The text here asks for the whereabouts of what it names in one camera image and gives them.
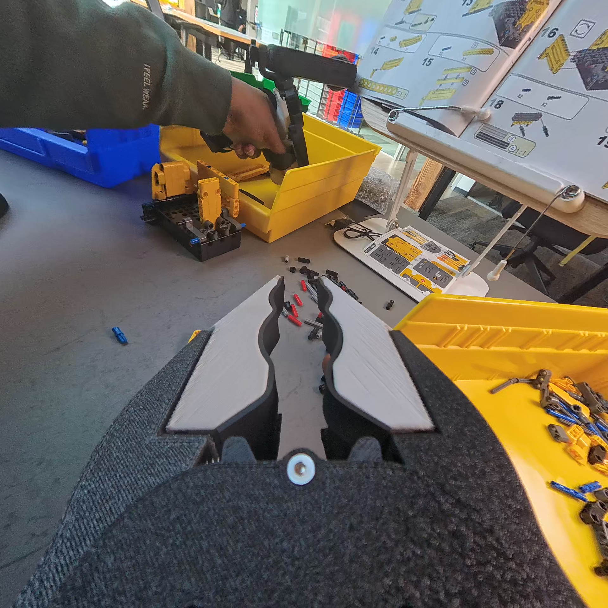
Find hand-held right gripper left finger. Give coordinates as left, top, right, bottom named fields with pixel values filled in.
left=165, top=276, right=286, bottom=461

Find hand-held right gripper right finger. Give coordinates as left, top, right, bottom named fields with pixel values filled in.
left=316, top=277, right=436, bottom=461

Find lego gear parts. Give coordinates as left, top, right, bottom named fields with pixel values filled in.
left=228, top=163, right=271, bottom=183

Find yellow storage bin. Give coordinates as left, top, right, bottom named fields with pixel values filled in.
left=393, top=294, right=608, bottom=608
left=159, top=113, right=382, bottom=244

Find black perforated base block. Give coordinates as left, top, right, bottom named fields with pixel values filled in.
left=140, top=197, right=246, bottom=263

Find blue storage bin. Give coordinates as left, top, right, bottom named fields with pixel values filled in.
left=0, top=124, right=161, bottom=188

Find heap of mixed lego parts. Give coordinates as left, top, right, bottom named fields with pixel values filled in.
left=489, top=368, right=608, bottom=578

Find person's left forearm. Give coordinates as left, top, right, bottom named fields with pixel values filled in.
left=0, top=0, right=233, bottom=136

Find pile of lego pins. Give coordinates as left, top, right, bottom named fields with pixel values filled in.
left=282, top=256, right=396, bottom=395

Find lego instruction booklet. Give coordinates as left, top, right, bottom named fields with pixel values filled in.
left=363, top=227, right=471, bottom=294

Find person's left hand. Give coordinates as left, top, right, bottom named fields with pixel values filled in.
left=222, top=76, right=288, bottom=160

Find rack of red blue bins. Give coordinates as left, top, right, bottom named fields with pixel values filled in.
left=316, top=40, right=364, bottom=130

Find green storage bin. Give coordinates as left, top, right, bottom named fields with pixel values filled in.
left=230, top=71, right=312, bottom=115

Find bubble wrap sheet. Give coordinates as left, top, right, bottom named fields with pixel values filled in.
left=356, top=166, right=402, bottom=214

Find open instruction manual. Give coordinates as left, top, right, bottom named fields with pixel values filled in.
left=356, top=0, right=608, bottom=205

